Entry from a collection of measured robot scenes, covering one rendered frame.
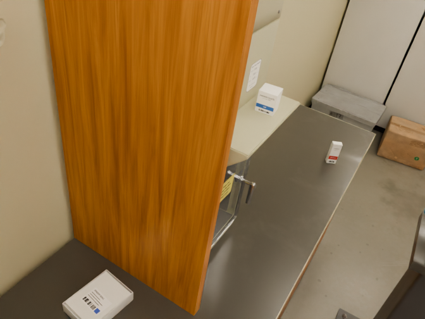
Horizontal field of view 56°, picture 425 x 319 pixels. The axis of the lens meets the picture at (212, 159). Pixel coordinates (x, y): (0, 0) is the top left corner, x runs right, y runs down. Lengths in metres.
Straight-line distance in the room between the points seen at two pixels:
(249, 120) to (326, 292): 1.80
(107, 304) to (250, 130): 0.64
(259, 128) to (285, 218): 0.67
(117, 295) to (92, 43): 0.72
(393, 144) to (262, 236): 2.54
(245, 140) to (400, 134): 2.98
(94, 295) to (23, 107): 0.56
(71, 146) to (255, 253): 0.72
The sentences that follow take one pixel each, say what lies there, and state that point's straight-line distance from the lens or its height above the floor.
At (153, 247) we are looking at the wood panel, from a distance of 1.17.
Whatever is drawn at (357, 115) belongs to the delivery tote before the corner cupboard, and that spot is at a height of 0.33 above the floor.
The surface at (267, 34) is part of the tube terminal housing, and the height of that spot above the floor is 1.69.
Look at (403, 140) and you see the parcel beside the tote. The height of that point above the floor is 0.23.
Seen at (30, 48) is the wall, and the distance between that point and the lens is 1.07.
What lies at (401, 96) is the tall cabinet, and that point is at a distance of 4.12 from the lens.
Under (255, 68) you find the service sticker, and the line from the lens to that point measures 1.06.
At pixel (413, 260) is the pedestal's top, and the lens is 1.70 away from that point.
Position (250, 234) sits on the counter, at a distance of 1.51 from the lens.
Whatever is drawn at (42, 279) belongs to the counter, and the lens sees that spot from 1.38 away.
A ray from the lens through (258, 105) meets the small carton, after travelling 1.06.
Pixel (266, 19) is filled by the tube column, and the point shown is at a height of 1.73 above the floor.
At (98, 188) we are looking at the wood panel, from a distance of 1.19.
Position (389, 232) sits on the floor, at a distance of 3.23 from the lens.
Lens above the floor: 2.05
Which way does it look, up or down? 38 degrees down
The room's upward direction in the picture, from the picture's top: 9 degrees clockwise
